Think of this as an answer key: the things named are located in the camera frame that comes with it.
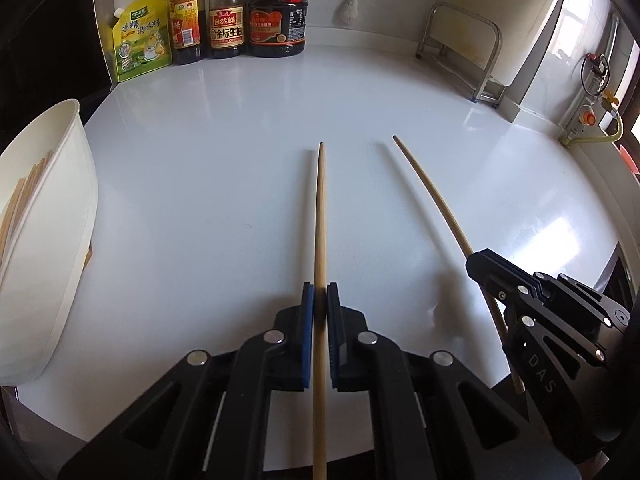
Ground large red cap soy jug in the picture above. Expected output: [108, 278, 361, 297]
[248, 0, 308, 58]

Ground metal cutting board rack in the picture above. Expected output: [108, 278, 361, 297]
[414, 1, 506, 108]

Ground yellow cap soy sauce bottle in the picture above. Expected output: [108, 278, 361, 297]
[207, 0, 245, 58]

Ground gas valve with hose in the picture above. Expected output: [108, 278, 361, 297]
[560, 53, 624, 148]

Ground white plastic bin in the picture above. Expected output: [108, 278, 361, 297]
[1, 99, 99, 386]

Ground chopstick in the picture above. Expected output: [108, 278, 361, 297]
[10, 150, 53, 231]
[391, 134, 527, 396]
[0, 177, 29, 260]
[312, 143, 329, 480]

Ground yellow cap vinegar bottle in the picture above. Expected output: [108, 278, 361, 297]
[169, 0, 206, 65]

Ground yellow green refill pouch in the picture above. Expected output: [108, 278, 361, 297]
[112, 0, 172, 82]

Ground hanging white brush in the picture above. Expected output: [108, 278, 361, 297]
[336, 0, 359, 25]

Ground white cutting board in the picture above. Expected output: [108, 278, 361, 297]
[433, 0, 556, 86]

